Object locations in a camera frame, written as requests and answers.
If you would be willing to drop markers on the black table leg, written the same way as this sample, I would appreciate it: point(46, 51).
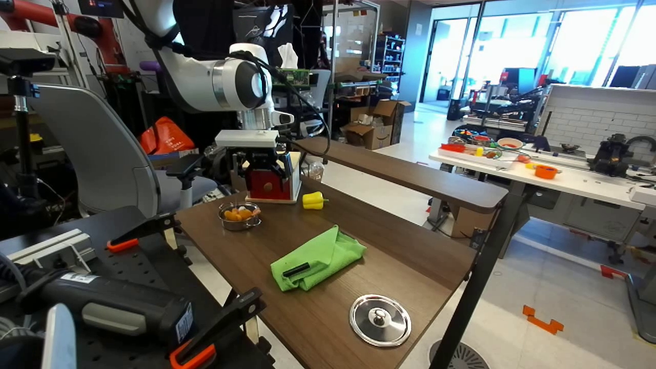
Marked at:
point(478, 279)

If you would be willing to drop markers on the white pegboard panel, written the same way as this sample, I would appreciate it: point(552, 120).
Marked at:
point(594, 115)

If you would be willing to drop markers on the yellow toy pepper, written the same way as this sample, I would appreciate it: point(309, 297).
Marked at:
point(311, 199)

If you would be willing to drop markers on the black camera on stand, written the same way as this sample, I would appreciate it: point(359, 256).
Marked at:
point(20, 57)

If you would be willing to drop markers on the round floor base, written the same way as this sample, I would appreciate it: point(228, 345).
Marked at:
point(471, 358)

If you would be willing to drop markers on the black machine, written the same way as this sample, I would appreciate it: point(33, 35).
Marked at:
point(611, 156)

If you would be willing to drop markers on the white desk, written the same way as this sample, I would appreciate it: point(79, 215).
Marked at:
point(581, 183)

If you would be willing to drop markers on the black handheld device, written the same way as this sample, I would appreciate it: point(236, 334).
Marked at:
point(115, 300)

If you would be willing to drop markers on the cardboard boxes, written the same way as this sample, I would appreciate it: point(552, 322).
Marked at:
point(371, 134)

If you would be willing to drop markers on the silver pot lid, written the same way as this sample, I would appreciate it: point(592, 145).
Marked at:
point(379, 320)

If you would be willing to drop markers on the gray office chair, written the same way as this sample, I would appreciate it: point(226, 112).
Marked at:
point(95, 149)

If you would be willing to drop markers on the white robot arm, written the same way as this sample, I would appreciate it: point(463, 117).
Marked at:
point(197, 83)

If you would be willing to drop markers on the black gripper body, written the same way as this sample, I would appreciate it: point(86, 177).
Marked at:
point(257, 156)

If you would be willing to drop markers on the orange black bar clamp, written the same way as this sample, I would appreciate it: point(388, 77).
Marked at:
point(218, 320)
point(146, 227)

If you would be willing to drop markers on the pale blue plastic piece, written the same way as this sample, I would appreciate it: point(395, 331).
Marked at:
point(60, 340)

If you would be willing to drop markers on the red white drawer box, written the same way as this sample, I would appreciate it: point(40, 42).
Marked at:
point(266, 187)

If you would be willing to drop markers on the bowl of snacks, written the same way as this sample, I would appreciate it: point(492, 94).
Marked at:
point(224, 222)

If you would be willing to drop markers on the orange bowl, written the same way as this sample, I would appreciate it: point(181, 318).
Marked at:
point(546, 173)

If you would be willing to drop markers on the orange bag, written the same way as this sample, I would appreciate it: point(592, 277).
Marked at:
point(166, 138)

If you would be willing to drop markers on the white rail strips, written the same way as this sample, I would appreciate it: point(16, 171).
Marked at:
point(47, 246)

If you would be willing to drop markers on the green folded cloth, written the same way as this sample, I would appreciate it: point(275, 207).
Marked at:
point(319, 259)

